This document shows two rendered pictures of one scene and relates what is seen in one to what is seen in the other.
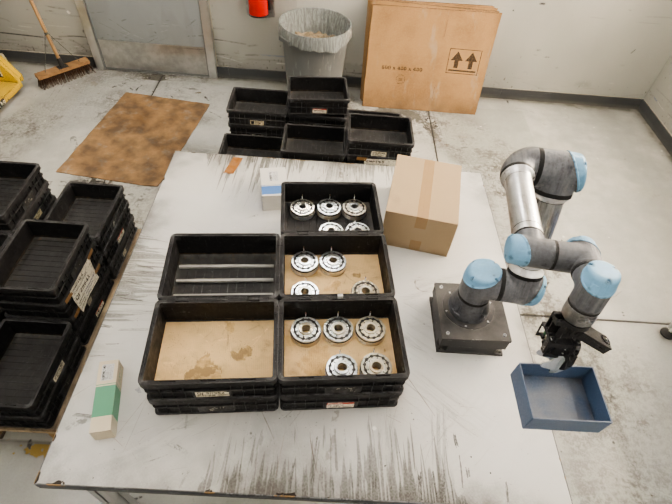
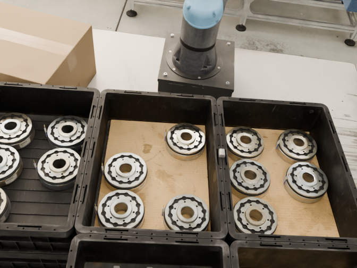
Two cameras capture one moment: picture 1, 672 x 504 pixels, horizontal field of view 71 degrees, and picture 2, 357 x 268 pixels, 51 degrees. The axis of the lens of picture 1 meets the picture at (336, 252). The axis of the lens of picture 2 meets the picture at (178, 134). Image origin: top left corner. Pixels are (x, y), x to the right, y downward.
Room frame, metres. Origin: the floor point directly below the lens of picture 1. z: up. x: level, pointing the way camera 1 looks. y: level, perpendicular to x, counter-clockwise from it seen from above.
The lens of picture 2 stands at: (1.03, 0.51, 1.61)
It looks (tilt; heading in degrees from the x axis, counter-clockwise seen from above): 49 degrees down; 272
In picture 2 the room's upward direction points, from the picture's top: 8 degrees clockwise
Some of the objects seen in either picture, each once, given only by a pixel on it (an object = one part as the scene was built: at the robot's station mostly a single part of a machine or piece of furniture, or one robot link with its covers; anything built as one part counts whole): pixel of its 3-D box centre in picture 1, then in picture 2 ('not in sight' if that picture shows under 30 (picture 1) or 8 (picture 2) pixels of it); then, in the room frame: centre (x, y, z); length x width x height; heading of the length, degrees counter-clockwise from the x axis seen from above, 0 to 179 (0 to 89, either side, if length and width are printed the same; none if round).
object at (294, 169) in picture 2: (341, 368); (307, 178); (0.72, -0.06, 0.86); 0.10 x 0.10 x 0.01
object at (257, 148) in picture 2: (370, 328); (245, 141); (0.87, -0.14, 0.86); 0.10 x 0.10 x 0.01
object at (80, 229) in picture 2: (335, 265); (155, 156); (1.09, 0.00, 0.92); 0.40 x 0.30 x 0.02; 98
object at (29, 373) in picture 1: (27, 372); not in sight; (0.86, 1.28, 0.26); 0.40 x 0.30 x 0.23; 3
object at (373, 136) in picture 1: (375, 158); not in sight; (2.48, -0.20, 0.37); 0.40 x 0.30 x 0.45; 93
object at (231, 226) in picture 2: (341, 337); (284, 163); (0.79, -0.04, 0.92); 0.40 x 0.30 x 0.02; 98
